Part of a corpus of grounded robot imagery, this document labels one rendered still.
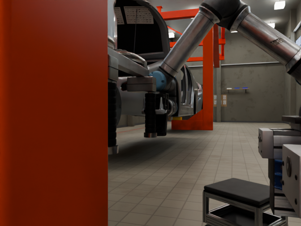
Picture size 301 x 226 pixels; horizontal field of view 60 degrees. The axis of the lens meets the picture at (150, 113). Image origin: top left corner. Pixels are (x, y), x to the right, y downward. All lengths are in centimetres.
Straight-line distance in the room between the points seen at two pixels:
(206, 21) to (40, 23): 84
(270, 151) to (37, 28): 81
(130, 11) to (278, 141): 348
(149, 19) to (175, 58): 316
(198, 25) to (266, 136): 45
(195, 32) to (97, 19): 73
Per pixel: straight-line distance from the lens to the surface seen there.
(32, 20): 21
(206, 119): 434
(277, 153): 93
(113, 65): 55
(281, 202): 97
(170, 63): 101
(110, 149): 54
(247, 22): 113
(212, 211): 193
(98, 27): 31
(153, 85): 86
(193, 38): 101
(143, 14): 412
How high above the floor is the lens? 84
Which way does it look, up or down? level
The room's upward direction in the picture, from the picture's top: straight up
